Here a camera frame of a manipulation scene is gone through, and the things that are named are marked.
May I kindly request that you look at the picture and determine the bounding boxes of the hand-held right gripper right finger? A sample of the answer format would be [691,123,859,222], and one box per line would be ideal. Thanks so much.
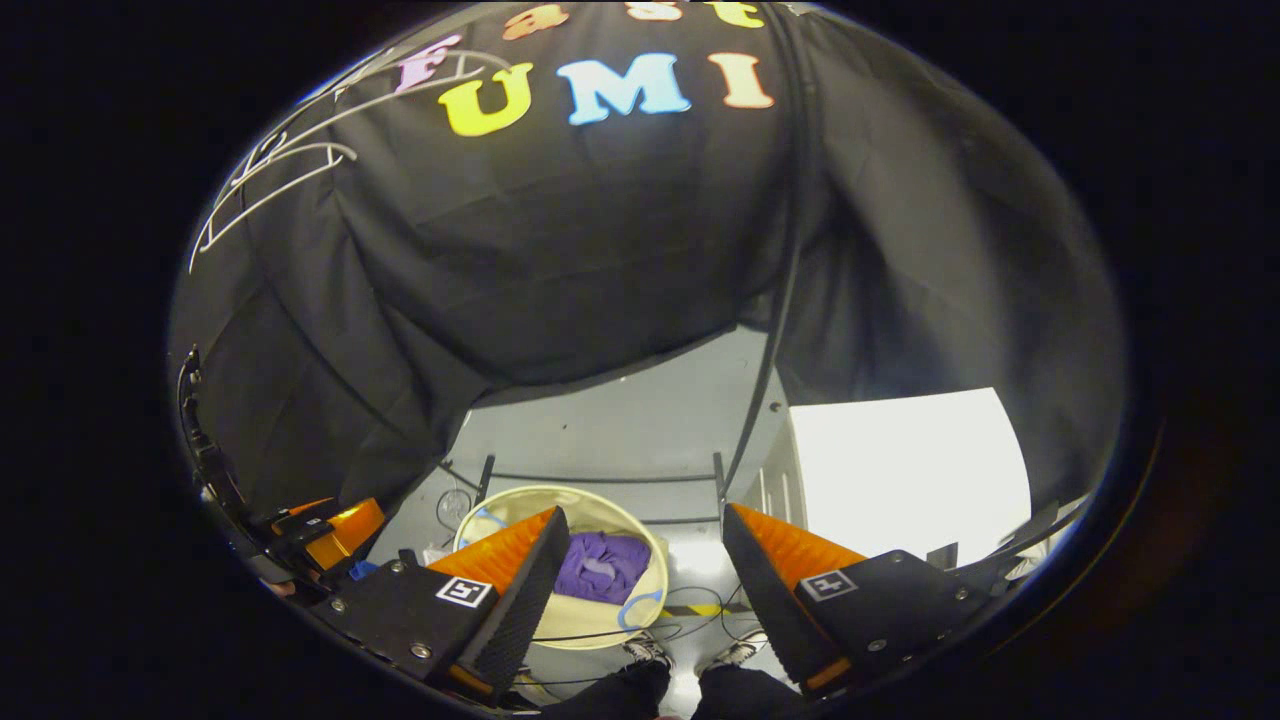
[722,502,991,696]

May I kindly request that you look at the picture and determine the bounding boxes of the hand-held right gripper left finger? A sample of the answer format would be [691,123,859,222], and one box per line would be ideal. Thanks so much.
[308,505,571,701]

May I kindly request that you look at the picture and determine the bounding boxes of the purple knit cardigan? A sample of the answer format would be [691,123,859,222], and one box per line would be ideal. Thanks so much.
[553,530,653,607]

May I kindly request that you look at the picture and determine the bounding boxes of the cream round laundry hamper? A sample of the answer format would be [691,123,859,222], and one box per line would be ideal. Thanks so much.
[452,485,671,651]

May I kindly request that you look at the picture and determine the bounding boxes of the white plastic hanger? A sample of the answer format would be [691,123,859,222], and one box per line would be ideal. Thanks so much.
[188,140,359,273]
[255,48,516,166]

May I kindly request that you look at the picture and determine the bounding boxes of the black clothes rack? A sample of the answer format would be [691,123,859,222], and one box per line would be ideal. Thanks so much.
[230,0,816,531]

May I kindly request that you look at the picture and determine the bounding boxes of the person's right shoe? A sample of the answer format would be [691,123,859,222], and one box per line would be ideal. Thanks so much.
[705,632,769,673]

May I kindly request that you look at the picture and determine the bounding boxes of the person's shoe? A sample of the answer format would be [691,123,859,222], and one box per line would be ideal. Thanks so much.
[622,632,673,673]
[705,632,769,673]

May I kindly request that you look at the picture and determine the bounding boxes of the person's right leg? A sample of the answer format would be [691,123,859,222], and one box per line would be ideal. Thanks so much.
[690,665,813,720]

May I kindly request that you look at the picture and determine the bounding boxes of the person's leg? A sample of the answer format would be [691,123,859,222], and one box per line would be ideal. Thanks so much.
[540,660,673,720]
[690,665,813,720]

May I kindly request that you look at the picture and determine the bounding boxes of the person's left leg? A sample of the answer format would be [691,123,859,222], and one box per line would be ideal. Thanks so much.
[540,660,673,720]

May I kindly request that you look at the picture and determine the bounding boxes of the person's left shoe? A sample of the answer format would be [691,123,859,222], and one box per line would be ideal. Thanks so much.
[622,632,673,673]

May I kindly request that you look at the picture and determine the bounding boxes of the white box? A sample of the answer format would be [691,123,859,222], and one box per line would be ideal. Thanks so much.
[760,388,1033,573]

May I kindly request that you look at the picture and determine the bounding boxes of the black backdrop cloth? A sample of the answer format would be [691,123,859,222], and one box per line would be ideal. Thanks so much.
[168,0,1126,561]

